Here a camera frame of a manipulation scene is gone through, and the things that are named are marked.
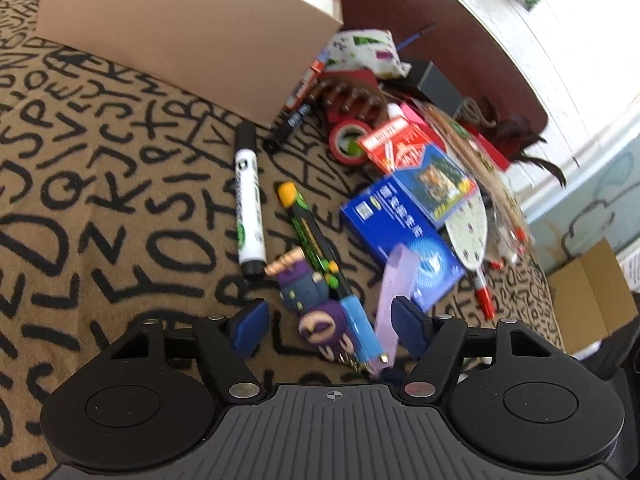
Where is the small floral sachet pillow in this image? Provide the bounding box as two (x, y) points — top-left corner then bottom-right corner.
(317, 30), (411, 81)

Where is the dark feather shuttlecock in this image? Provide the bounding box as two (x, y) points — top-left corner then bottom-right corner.
(480, 105), (568, 186)

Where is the tiger playing card box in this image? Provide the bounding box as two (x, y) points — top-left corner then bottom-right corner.
(357, 117), (478, 228)

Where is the black marker pen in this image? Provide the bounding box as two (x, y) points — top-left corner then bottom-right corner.
(263, 102), (313, 155)

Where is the red flat box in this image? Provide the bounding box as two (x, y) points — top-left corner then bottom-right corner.
(470, 132), (511, 172)

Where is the colourful toy pen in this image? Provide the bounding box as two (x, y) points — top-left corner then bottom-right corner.
(277, 181), (391, 368)

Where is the brown hair claw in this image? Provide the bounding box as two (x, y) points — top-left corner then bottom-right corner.
(312, 71), (391, 126)

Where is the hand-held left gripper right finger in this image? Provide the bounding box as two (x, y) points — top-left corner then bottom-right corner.
(391, 295), (556, 406)

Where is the brown wooden headboard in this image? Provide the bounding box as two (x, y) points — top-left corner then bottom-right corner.
(270, 0), (549, 133)

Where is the brown cardboard carton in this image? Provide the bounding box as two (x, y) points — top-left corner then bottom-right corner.
(547, 237), (640, 356)

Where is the blue flat box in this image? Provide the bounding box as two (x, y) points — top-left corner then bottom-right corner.
(340, 180), (467, 308)

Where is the purple figure keychain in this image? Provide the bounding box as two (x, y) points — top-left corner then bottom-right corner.
(264, 245), (420, 378)

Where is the grey hair claw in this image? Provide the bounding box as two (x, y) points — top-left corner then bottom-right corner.
(460, 97), (493, 126)

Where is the dark grey box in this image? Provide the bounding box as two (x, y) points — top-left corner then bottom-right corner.
(400, 60), (461, 116)

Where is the red tape roll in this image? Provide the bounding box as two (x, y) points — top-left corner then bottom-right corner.
(328, 120), (373, 167)

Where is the white whiteboard marker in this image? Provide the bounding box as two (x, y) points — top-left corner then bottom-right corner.
(234, 121), (266, 279)

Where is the beige cardboard box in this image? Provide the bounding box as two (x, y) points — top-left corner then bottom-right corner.
(34, 0), (343, 131)

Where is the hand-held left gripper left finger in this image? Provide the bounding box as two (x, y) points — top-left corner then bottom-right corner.
(102, 297), (273, 406)

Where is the red marker pen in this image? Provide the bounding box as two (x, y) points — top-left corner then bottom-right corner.
(472, 265), (497, 320)

